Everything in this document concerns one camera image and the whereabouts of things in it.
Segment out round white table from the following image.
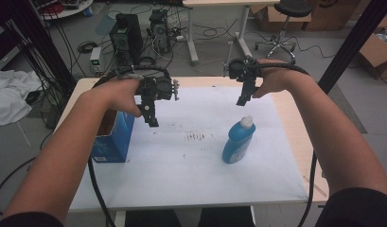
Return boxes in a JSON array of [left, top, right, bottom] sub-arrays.
[[39, 0, 95, 21]]

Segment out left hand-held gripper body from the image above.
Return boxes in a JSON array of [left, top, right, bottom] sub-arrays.
[[135, 75, 181, 110]]

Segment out black floor cable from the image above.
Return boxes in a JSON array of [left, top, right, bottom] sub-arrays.
[[0, 155, 37, 216]]

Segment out person's black left sleeve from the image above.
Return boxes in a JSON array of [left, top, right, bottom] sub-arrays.
[[0, 211, 64, 227]]

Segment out blue bottle with white cap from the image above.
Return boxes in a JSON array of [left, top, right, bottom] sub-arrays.
[[221, 114, 256, 165]]

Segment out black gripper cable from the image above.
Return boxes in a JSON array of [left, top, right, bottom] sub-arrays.
[[86, 64, 171, 227], [252, 61, 319, 227]]

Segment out person's right hand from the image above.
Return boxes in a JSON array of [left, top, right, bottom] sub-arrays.
[[252, 59, 298, 99]]

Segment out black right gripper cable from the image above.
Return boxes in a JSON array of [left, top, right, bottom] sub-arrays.
[[252, 61, 319, 227]]

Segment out black swivel stool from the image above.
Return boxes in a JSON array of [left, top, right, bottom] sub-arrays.
[[255, 0, 314, 65]]

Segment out white cloth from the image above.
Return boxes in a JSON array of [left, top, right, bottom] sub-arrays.
[[0, 69, 44, 127]]

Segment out person's black sleeve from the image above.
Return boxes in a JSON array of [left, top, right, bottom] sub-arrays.
[[313, 187, 387, 227], [0, 211, 64, 227]]

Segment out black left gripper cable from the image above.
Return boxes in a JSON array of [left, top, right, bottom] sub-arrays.
[[86, 64, 171, 227]]

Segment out white power supply unit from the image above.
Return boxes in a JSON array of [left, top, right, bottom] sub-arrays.
[[89, 46, 103, 76]]

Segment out person's black right sleeve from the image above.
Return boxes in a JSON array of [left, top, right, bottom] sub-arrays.
[[313, 187, 387, 227]]

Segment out person's black trousers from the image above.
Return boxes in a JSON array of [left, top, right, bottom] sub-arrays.
[[124, 206, 255, 227]]

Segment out person's left hand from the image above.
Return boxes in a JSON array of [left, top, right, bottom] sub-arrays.
[[96, 77, 144, 118]]

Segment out black metal stand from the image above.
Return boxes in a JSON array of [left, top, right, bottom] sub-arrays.
[[0, 0, 78, 96], [317, 0, 387, 95]]

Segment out small black computer tower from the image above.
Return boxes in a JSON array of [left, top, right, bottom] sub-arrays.
[[149, 9, 170, 54]]

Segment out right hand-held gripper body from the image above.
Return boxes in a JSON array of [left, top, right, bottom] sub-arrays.
[[222, 41, 263, 83]]

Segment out white desk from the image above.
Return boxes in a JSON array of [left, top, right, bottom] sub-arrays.
[[182, 0, 281, 66]]

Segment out blue cardboard box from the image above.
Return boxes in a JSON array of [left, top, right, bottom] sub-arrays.
[[91, 108, 136, 164]]

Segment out large black computer tower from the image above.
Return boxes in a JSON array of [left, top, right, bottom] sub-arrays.
[[109, 12, 144, 65]]

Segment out open cardboard box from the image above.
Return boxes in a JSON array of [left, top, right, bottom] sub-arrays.
[[357, 13, 387, 80]]

